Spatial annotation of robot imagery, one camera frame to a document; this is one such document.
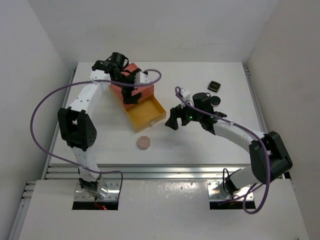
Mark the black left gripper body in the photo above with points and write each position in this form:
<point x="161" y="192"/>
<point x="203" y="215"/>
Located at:
<point x="128" y="80"/>

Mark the front aluminium rail frame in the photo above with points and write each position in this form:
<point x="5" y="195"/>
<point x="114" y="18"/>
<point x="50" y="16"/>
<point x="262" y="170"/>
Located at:
<point x="64" y="171"/>

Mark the pink octagonal compact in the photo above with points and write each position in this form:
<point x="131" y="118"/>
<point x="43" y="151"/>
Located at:
<point x="143" y="142"/>

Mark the coral and yellow drawer cabinet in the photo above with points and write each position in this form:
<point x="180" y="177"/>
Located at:
<point x="145" y="90"/>

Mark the black round compact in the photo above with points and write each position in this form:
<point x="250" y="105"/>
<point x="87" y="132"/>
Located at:
<point x="215" y="101"/>

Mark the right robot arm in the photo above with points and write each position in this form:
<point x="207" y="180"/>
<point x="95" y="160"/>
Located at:
<point x="269" y="158"/>

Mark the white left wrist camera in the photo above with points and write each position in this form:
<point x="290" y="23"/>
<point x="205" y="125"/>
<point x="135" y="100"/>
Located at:
<point x="142" y="78"/>

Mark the aluminium table edge rail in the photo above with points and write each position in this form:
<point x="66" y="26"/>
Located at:
<point x="253" y="115"/>

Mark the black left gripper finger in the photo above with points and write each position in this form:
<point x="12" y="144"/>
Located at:
<point x="134" y="99"/>
<point x="125" y="92"/>

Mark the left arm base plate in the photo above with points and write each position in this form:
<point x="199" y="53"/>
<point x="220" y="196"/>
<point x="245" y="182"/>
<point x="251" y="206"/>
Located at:
<point x="107" y="191"/>

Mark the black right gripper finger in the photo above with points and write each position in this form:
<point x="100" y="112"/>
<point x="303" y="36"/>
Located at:
<point x="172" y="121"/>
<point x="185" y="120"/>

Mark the yellow drawer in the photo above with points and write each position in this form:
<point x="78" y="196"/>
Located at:
<point x="146" y="113"/>

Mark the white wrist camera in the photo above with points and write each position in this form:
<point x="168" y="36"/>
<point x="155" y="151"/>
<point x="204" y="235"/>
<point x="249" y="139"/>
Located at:
<point x="142" y="78"/>
<point x="184" y="94"/>

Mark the black square compact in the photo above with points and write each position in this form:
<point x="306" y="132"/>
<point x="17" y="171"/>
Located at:
<point x="214" y="86"/>

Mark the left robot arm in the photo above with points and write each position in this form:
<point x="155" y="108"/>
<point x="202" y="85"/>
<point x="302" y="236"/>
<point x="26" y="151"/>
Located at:
<point x="76" y="126"/>

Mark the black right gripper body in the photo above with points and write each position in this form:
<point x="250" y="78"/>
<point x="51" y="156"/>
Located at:
<point x="187" y="111"/>

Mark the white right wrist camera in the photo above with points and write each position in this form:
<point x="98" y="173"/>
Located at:
<point x="184" y="94"/>

